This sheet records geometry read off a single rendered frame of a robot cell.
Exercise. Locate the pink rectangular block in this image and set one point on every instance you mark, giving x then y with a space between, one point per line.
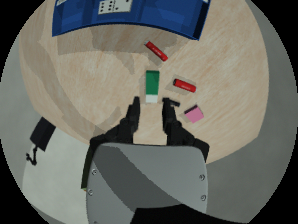
194 114

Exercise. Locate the white domino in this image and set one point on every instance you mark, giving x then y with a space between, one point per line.
114 6

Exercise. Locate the green and white eraser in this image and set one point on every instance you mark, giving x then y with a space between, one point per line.
152 84

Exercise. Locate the blue compartment tray with labels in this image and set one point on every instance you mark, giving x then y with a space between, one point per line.
182 17

